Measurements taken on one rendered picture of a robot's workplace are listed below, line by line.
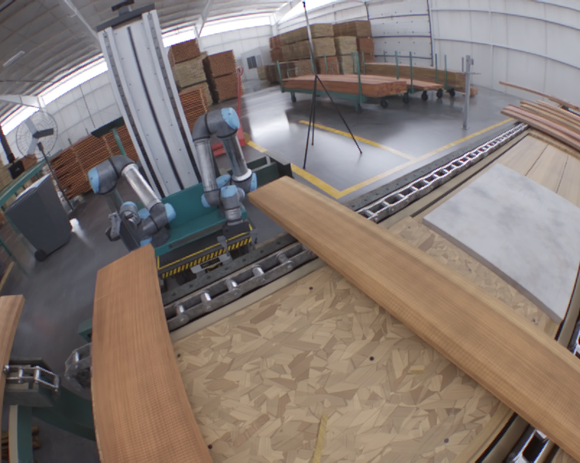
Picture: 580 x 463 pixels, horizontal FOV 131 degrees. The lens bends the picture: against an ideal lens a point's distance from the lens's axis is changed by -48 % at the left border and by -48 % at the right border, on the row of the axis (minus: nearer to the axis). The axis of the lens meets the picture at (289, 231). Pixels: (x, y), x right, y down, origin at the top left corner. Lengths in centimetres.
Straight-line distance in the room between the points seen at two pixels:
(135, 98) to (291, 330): 144
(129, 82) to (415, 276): 157
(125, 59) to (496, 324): 179
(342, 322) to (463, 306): 22
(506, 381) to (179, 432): 50
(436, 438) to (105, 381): 58
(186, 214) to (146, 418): 140
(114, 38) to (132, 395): 156
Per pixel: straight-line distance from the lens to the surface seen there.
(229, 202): 118
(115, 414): 52
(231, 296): 56
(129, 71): 160
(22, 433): 97
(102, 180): 130
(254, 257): 64
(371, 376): 44
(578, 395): 56
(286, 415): 43
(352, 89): 511
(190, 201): 165
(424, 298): 47
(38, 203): 389
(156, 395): 48
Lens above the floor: 125
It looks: 38 degrees down
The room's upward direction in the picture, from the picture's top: 12 degrees counter-clockwise
